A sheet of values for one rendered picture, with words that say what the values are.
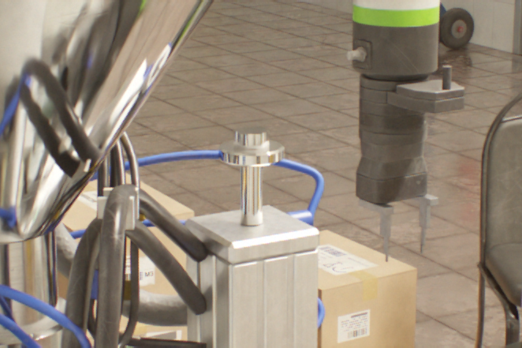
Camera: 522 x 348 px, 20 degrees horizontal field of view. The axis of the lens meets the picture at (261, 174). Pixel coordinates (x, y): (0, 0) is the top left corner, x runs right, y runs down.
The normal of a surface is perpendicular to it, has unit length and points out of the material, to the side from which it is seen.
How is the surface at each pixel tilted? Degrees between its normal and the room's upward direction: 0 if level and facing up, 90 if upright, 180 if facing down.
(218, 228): 0
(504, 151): 78
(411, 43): 90
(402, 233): 0
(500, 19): 90
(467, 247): 0
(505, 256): 9
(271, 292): 90
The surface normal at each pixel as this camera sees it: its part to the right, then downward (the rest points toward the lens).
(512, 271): -0.16, -0.95
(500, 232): 0.19, 0.04
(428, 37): 0.72, 0.18
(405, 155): 0.56, 0.36
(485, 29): -0.87, 0.13
